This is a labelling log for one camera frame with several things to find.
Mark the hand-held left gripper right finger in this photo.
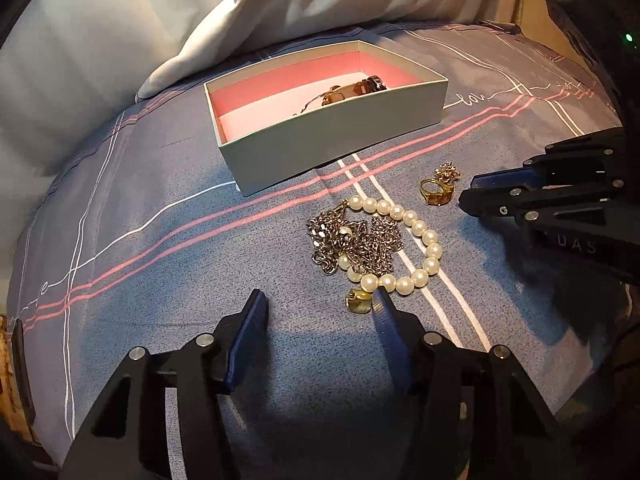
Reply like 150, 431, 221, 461
372, 287, 587, 480

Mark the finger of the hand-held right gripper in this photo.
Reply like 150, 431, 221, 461
459, 167, 626, 227
522, 129, 626, 186

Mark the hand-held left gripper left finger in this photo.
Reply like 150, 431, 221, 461
59, 288, 270, 480

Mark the small gold crystal earring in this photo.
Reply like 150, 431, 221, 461
434, 161, 462, 183

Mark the gold ring with amber stone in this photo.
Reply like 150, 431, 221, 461
419, 178, 455, 207

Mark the silver chain necklace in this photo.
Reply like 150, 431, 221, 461
306, 200, 405, 277

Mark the pearl bracelet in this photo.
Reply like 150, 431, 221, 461
337, 196, 443, 295

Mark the white box with pink lining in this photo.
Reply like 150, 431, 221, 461
203, 40, 448, 198

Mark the blue striped bedsheet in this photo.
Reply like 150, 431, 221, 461
7, 20, 631, 480

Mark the white curtain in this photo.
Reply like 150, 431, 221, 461
0, 0, 531, 176

